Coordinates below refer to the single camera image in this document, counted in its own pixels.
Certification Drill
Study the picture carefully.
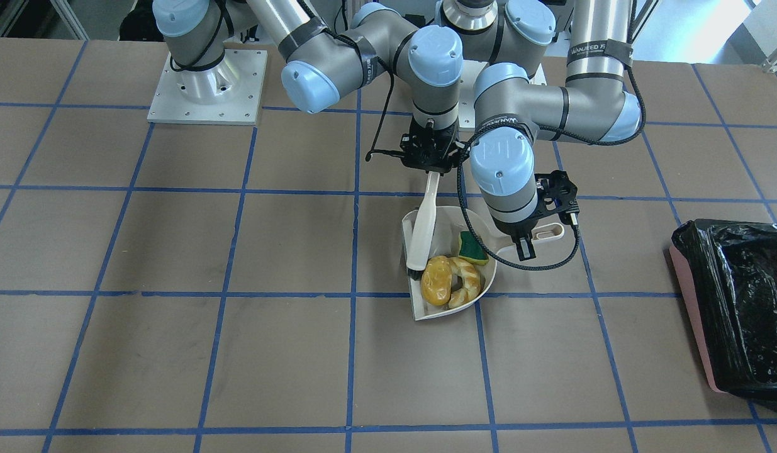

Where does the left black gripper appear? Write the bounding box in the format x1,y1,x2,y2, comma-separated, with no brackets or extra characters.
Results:
505,218,540,261

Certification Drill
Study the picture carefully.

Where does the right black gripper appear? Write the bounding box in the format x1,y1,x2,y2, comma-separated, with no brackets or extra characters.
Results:
400,120,462,174

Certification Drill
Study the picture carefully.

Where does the green yellow sponge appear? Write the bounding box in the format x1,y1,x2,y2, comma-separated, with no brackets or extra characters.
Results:
457,230,489,266

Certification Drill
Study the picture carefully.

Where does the toy croissant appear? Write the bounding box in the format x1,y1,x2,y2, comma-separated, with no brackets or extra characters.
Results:
447,256,481,309

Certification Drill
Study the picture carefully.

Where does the beige hand brush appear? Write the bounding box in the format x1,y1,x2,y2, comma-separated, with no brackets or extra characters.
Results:
406,172,440,280

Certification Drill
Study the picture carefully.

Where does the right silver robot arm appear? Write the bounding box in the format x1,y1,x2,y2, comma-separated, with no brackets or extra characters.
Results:
148,1,466,173

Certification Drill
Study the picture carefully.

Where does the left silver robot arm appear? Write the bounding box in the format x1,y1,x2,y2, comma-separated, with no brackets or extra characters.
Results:
436,1,644,261

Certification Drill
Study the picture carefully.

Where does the black lined trash bin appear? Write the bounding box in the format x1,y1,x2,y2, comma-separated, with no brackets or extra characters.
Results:
669,218,777,413

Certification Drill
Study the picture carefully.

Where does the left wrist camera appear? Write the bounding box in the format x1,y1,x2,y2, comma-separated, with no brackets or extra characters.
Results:
532,170,580,227

